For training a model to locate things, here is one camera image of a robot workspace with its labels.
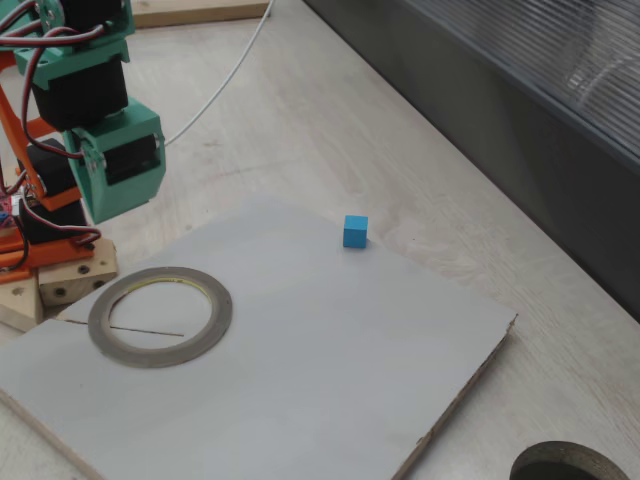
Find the small blue cube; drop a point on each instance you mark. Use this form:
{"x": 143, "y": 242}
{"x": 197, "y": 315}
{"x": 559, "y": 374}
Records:
{"x": 355, "y": 232}

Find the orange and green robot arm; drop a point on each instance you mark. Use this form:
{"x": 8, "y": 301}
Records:
{"x": 70, "y": 60}

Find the short wooden base block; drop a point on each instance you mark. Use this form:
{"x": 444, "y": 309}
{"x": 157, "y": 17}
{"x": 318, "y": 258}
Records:
{"x": 75, "y": 280}

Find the red controller circuit board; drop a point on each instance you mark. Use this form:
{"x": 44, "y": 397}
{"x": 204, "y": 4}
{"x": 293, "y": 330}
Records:
{"x": 4, "y": 205}

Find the light wooden plank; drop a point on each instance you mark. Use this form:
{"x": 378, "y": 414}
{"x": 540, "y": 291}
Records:
{"x": 200, "y": 12}

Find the long wooden base plank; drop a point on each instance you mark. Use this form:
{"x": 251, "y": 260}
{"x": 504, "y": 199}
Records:
{"x": 20, "y": 300}

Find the white laminated chipboard panel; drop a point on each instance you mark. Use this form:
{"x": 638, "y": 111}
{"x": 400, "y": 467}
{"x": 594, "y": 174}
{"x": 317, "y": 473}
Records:
{"x": 300, "y": 350}

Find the grey ribbed desk partition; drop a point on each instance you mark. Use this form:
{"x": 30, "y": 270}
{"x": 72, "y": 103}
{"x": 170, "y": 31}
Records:
{"x": 500, "y": 100}

